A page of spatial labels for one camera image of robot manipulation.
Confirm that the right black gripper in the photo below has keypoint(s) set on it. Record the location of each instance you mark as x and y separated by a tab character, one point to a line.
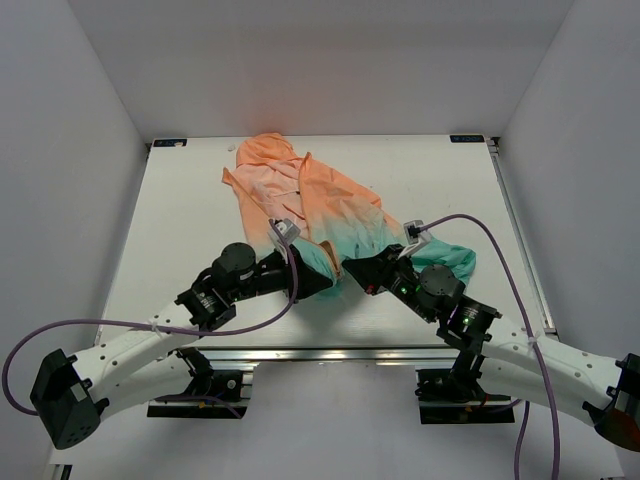
373	272

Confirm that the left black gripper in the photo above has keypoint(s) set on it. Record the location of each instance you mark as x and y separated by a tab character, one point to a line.
309	281

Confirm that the orange and teal jacket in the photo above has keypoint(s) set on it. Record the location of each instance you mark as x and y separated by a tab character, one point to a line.
338	218

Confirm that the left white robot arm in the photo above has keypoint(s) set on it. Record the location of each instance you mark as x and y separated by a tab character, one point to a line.
73	394

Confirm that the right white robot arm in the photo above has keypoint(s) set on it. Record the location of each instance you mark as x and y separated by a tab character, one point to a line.
498	356

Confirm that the right blue table label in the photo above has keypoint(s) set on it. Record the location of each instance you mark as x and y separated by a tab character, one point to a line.
466	138

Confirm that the blue table label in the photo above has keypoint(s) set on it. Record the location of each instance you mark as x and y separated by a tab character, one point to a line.
466	138
169	143

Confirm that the left blue table label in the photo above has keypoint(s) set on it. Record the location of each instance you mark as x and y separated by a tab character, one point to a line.
169	143

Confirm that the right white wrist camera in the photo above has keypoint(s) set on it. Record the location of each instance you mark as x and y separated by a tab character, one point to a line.
417	237

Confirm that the aluminium table front rail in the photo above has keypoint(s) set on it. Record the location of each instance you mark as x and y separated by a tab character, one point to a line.
412	354

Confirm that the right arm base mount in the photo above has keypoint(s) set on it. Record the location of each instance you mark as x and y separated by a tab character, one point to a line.
448	393

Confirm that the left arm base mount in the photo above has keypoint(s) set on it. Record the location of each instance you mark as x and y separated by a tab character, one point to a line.
213	392

